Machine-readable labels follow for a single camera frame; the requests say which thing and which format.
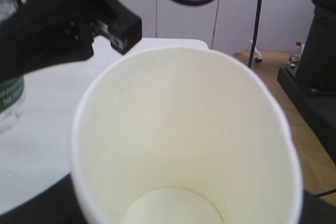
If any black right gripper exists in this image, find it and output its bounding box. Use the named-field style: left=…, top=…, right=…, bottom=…
left=1, top=0, right=142, bottom=76

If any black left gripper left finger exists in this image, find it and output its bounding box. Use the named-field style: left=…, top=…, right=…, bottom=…
left=1, top=174, right=86, bottom=223

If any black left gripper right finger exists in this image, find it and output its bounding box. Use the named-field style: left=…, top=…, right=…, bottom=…
left=299, top=190, right=335, bottom=224

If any clear water bottle green label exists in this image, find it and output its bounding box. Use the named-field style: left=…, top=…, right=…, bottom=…
left=1, top=0, right=25, bottom=135

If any white paper cup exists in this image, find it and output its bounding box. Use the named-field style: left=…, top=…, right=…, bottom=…
left=70, top=47, right=303, bottom=223

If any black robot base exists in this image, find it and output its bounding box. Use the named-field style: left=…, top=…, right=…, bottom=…
left=277, top=0, right=335, bottom=161

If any small red-capped bottle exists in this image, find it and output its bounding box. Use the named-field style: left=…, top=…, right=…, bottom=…
left=287, top=41, right=304, bottom=68

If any white stand foot with caster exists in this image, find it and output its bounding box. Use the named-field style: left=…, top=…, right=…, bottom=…
left=247, top=40, right=263, bottom=63

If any black left camera cable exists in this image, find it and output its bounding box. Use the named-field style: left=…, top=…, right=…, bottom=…
left=313, top=188, right=336, bottom=198

